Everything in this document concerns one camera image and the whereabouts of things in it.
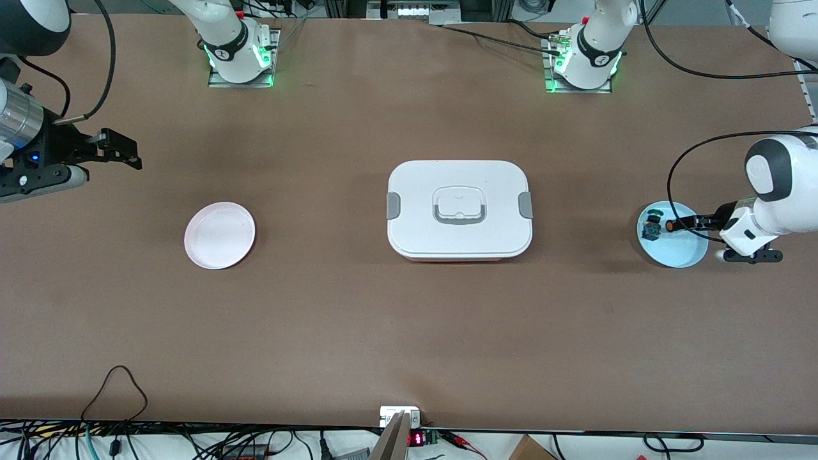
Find light blue round plate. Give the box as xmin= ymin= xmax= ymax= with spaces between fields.
xmin=637 ymin=201 xmax=709 ymax=269

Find pale pink round plate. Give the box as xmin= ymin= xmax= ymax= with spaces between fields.
xmin=184 ymin=202 xmax=256 ymax=270

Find brown cardboard piece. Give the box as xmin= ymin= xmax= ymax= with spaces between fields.
xmin=508 ymin=434 xmax=558 ymax=460

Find white lidded box grey latches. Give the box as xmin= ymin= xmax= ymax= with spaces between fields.
xmin=386 ymin=160 xmax=534 ymax=263

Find lit device behind table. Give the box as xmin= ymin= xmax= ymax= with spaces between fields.
xmin=367 ymin=0 xmax=462 ymax=20

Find red and black test lead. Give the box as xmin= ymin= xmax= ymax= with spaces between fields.
xmin=440 ymin=431 xmax=488 ymax=460

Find small white edge device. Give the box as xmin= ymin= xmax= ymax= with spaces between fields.
xmin=380 ymin=406 xmax=421 ymax=427

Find grey metal bar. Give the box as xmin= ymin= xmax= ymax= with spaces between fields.
xmin=369 ymin=411 xmax=411 ymax=460

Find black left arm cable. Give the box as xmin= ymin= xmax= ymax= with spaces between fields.
xmin=642 ymin=0 xmax=818 ymax=226

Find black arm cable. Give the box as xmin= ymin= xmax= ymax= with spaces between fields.
xmin=54 ymin=0 xmax=117 ymax=123
xmin=642 ymin=0 xmax=818 ymax=226
xmin=18 ymin=56 xmax=71 ymax=117

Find green push-button switch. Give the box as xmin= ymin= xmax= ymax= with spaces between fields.
xmin=641 ymin=208 xmax=665 ymax=242

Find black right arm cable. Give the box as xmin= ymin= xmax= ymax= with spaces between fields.
xmin=18 ymin=56 xmax=71 ymax=117
xmin=54 ymin=0 xmax=117 ymax=123

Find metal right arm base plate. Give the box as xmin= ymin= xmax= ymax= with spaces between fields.
xmin=208 ymin=29 xmax=282 ymax=88

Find aluminium profile rail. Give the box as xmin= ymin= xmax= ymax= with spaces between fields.
xmin=792 ymin=57 xmax=818 ymax=123

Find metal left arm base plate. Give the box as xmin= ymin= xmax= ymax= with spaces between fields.
xmin=543 ymin=33 xmax=615 ymax=95

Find thin black looped cable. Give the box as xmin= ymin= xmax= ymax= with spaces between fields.
xmin=81 ymin=365 xmax=149 ymax=422

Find black cable below table edge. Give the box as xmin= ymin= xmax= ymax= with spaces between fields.
xmin=642 ymin=433 xmax=705 ymax=453

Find black cable across table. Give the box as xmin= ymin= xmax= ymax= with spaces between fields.
xmin=429 ymin=22 xmax=563 ymax=55

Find tangled black cable bundle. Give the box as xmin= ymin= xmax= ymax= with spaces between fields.
xmin=0 ymin=418 xmax=384 ymax=460

